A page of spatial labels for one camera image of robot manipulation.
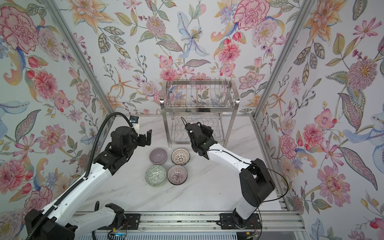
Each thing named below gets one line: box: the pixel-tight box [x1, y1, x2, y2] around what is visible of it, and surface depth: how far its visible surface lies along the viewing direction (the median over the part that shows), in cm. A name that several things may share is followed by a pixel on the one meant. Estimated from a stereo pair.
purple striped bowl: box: [167, 164, 188, 186], surface depth 88 cm
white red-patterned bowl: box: [171, 148, 191, 166], surface depth 96 cm
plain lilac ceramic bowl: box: [149, 147, 168, 165], surface depth 96 cm
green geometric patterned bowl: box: [145, 165, 167, 188], surface depth 87 cm
